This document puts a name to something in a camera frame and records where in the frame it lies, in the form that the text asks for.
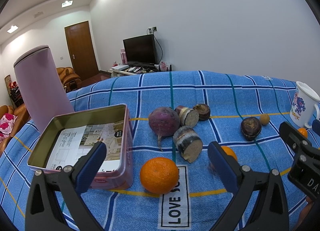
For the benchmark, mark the dark water chestnut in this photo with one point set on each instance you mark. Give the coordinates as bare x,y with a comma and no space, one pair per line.
203,111
250,128

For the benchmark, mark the printed paper sheet in tin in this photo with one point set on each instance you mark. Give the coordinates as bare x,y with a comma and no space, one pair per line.
74,143

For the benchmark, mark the pink metal tin box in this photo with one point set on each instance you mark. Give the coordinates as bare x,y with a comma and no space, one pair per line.
122,177

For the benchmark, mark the brown leather armchair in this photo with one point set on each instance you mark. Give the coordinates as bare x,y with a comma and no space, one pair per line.
69,79

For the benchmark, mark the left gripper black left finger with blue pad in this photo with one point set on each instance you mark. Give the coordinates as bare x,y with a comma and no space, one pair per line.
43,211

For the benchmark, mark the small cut sugarcane piece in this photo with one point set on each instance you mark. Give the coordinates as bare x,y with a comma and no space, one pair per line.
187,116

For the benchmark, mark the white floral enamel mug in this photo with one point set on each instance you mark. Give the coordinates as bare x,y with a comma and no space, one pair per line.
305,103

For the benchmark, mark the black television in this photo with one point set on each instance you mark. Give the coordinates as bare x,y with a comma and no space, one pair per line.
141,50

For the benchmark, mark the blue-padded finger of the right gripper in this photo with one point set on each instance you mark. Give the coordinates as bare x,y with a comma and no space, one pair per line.
316,124

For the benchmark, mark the tiny orange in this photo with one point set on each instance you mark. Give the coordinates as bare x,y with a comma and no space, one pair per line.
303,132

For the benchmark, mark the tall pink cylindrical container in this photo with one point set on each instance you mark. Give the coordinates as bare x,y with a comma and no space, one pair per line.
41,87

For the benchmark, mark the brown leather sofa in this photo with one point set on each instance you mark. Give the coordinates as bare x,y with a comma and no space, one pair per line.
22,117

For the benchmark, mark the person's hand holding gripper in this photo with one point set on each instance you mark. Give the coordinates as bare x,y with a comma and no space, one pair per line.
305,211

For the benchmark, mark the pink floral cushion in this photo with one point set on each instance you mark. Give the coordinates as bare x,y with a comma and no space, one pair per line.
7,123

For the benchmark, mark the white TV stand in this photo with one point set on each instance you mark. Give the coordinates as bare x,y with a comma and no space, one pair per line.
126,70

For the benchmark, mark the brown wooden door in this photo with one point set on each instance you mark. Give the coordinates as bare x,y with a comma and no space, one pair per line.
81,51

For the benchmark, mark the purple round radish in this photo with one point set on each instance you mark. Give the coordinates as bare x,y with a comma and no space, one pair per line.
164,122

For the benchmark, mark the brown longan fruit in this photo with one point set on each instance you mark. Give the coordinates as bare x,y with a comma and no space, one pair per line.
264,119

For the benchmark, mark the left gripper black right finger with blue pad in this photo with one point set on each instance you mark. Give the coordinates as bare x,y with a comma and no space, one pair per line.
270,211

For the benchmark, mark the large orange mandarin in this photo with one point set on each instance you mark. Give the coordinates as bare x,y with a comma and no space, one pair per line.
159,175

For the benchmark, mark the large cut sugarcane piece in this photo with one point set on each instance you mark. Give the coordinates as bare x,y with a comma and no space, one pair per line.
188,143

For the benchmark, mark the small orange mandarin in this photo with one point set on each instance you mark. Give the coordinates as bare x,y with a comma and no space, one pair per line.
229,152

